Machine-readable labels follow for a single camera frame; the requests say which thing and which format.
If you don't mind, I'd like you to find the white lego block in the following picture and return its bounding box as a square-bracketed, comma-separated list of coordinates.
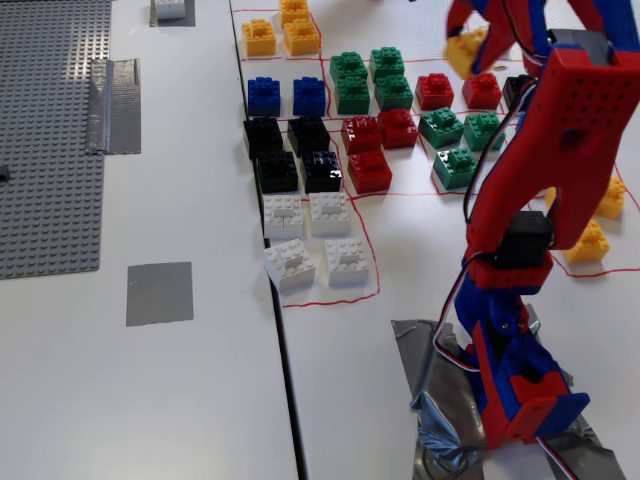
[153, 0, 187, 20]
[263, 238, 319, 294]
[323, 238, 371, 289]
[262, 194, 305, 239]
[308, 192, 354, 238]

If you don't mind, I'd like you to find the red lego block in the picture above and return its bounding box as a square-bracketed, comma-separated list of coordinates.
[340, 114, 384, 155]
[347, 149, 393, 194]
[461, 72, 503, 109]
[414, 72, 455, 111]
[377, 108, 420, 150]

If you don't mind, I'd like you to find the black lego block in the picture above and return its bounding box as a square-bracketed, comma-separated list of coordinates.
[301, 150, 344, 194]
[287, 115, 331, 157]
[502, 74, 536, 111]
[256, 150, 300, 195]
[243, 117, 285, 160]

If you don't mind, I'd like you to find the grey duct tape strip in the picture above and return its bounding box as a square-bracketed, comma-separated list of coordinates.
[85, 57, 143, 155]

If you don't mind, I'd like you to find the white red black servo cable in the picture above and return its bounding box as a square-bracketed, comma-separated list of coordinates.
[432, 79, 541, 374]

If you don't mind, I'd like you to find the red blue gripper body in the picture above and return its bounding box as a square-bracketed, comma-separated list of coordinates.
[514, 0, 551, 76]

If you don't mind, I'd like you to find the crumpled grey duct tape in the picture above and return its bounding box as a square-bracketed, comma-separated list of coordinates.
[391, 302, 629, 480]

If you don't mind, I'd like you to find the slim red gripper finger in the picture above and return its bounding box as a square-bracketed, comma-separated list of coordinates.
[446, 0, 481, 39]

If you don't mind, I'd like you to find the green lego block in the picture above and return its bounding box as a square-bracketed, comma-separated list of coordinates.
[369, 46, 406, 80]
[418, 107, 465, 150]
[463, 112, 507, 152]
[335, 74, 375, 115]
[374, 74, 415, 112]
[329, 51, 370, 81]
[431, 147, 479, 191]

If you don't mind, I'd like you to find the grey lego baseplate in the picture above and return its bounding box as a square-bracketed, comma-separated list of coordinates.
[0, 0, 114, 280]

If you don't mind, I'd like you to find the wide red blue gripper finger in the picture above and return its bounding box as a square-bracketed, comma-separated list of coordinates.
[472, 0, 516, 79]

